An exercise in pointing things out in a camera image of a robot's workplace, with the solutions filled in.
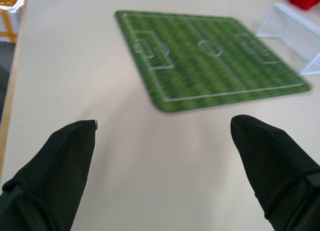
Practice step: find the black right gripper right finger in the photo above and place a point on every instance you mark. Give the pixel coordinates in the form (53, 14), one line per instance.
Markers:
(272, 163)

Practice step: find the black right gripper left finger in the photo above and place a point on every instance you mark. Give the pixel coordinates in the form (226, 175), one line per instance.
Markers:
(52, 171)

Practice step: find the green soccer field mat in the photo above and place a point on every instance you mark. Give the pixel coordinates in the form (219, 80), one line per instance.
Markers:
(200, 61)

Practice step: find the white toy soccer goal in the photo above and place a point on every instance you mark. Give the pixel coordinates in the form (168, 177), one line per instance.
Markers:
(291, 33)

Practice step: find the white box with yellow tape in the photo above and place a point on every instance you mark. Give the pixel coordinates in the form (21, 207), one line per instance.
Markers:
(8, 16)

